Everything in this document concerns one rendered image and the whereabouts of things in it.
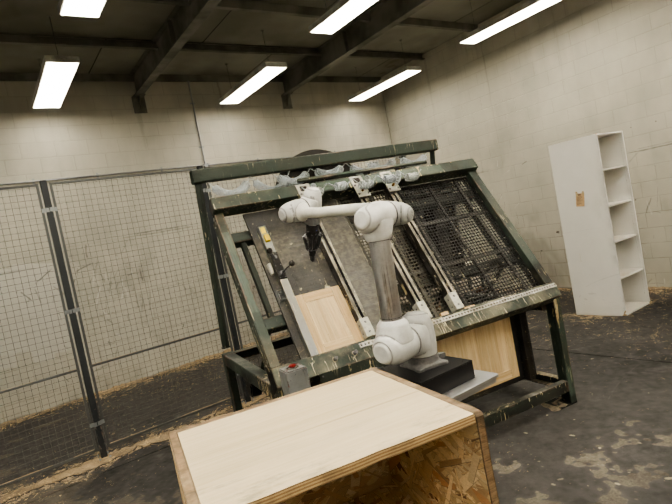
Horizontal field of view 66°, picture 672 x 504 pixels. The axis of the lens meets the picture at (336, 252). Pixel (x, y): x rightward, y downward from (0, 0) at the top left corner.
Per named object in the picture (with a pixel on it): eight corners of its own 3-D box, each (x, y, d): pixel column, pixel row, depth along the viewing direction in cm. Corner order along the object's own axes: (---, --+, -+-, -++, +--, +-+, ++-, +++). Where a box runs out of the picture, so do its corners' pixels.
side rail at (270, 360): (267, 376, 291) (270, 368, 282) (212, 224, 340) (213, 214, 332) (277, 372, 294) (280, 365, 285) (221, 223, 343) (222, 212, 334)
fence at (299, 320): (309, 359, 297) (311, 356, 294) (257, 230, 339) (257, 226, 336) (317, 356, 299) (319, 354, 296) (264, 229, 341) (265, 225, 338)
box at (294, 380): (292, 407, 260) (285, 372, 259) (284, 401, 271) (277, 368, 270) (313, 399, 265) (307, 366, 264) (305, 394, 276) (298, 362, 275)
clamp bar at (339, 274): (361, 342, 311) (373, 324, 293) (292, 195, 364) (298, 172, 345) (375, 338, 316) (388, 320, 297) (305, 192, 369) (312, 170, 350)
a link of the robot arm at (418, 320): (444, 349, 257) (437, 306, 255) (425, 361, 243) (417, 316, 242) (417, 348, 268) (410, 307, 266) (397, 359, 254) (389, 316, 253)
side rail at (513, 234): (536, 291, 381) (545, 283, 372) (462, 181, 430) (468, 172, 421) (544, 288, 384) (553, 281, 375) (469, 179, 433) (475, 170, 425)
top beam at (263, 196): (213, 219, 335) (214, 209, 327) (208, 207, 340) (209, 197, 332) (473, 175, 429) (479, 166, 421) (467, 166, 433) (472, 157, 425)
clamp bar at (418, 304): (418, 324, 329) (433, 307, 310) (344, 186, 382) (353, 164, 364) (430, 320, 334) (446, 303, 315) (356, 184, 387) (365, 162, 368)
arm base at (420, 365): (456, 361, 254) (454, 350, 253) (419, 373, 245) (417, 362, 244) (434, 354, 270) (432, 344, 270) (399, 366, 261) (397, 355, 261)
